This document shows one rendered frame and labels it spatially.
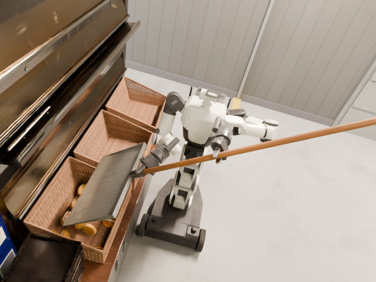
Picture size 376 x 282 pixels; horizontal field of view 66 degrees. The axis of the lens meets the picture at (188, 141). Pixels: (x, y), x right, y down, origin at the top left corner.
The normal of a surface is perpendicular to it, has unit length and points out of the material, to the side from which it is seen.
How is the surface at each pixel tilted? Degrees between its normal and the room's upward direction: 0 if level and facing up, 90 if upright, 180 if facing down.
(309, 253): 0
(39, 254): 0
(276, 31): 90
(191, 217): 0
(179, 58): 90
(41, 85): 70
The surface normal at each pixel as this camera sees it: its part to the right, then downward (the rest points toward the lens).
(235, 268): 0.18, -0.73
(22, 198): 0.97, -0.02
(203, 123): -0.25, 0.62
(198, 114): -0.04, -0.07
